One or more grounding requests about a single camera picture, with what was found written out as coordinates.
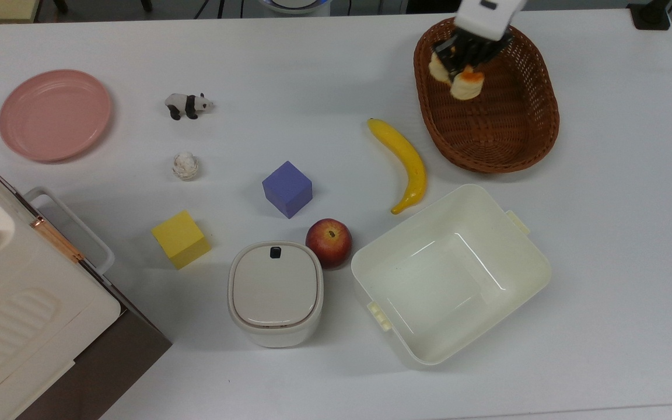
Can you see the brown wicker basket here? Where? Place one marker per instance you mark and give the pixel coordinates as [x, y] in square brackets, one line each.
[499, 128]

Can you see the purple cube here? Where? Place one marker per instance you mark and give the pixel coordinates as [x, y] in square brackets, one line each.
[287, 189]

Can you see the cream plastic bin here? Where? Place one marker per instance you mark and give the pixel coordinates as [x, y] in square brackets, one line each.
[450, 274]

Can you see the black table clamp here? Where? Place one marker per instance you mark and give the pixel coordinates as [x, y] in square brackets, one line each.
[651, 14]

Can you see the pink plate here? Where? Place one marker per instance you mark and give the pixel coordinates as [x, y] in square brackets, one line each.
[55, 115]

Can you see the dark wood drawer box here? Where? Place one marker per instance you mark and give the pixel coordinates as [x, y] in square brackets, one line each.
[108, 364]

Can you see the white crumpled paper ball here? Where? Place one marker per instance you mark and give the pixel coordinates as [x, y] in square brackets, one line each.
[185, 166]

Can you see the toy panda figure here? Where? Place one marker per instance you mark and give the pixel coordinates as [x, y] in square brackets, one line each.
[187, 105]

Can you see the yellow toy banana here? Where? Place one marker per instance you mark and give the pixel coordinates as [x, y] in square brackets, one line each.
[407, 160]

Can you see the small lidded trash can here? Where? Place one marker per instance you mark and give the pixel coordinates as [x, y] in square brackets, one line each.
[275, 291]

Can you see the yellow cube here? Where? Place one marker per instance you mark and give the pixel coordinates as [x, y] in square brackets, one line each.
[181, 239]

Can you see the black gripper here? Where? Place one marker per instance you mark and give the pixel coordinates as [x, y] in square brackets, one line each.
[476, 49]

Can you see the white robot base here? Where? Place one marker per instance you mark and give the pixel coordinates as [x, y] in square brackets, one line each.
[295, 4]

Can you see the toy bread loaf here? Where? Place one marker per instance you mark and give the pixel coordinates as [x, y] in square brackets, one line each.
[467, 86]

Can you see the red toy apple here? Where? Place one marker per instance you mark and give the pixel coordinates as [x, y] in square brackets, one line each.
[328, 243]

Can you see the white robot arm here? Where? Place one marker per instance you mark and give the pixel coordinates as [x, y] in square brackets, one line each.
[487, 16]

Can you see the copper latch strip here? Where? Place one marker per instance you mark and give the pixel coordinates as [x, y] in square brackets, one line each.
[56, 238]

